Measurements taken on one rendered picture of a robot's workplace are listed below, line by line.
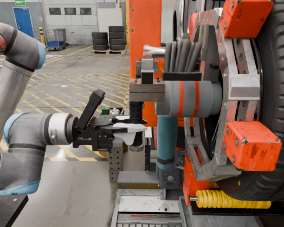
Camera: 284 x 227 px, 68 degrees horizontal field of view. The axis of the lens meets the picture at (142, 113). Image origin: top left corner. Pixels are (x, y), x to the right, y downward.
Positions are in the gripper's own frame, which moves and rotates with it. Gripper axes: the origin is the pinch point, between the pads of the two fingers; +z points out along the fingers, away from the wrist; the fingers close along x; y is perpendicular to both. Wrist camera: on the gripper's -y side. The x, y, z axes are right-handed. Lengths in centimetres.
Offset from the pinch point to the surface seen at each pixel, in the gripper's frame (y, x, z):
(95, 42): 36, -848, -207
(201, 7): -39, -145, 47
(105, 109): 17, -54, -21
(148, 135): 44, -74, 3
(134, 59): -9, -60, -5
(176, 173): 48, -39, 18
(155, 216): 75, -35, 7
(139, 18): -28, -60, -3
